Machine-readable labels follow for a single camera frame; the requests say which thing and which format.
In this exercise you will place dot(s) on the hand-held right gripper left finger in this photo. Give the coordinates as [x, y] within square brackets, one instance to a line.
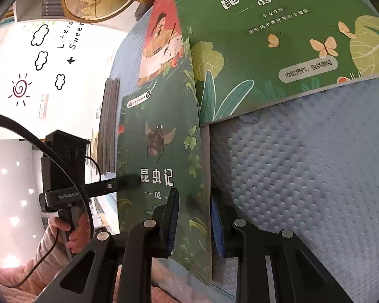
[173, 224]

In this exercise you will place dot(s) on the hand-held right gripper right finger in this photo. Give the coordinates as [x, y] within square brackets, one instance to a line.
[217, 230]

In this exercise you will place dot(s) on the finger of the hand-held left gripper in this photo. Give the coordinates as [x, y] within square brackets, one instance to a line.
[113, 184]

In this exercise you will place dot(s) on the stack of thin books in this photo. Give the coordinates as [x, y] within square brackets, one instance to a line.
[109, 126]

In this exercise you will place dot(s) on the dark green beetle cover book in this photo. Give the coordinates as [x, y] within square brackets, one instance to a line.
[164, 151]

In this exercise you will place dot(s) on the person's left forearm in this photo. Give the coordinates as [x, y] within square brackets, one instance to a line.
[50, 258]

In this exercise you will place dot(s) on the person's left hand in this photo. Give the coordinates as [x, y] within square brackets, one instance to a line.
[83, 236]

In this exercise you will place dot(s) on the light blue textured mat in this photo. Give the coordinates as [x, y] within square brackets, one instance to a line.
[287, 180]

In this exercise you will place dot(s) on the black outline cloud sticker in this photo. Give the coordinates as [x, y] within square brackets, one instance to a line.
[60, 82]
[39, 34]
[41, 60]

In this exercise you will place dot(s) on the red scholar portrait book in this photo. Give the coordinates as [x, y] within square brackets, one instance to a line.
[159, 38]

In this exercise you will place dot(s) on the green butterfly cover book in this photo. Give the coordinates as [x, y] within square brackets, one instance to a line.
[271, 53]

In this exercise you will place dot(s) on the white wall switch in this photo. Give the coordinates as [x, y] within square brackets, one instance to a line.
[44, 105]

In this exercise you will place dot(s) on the red sun wall sticker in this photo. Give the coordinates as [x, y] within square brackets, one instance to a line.
[20, 88]

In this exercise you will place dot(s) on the black lettering wall sticker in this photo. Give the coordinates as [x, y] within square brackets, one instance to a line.
[70, 36]

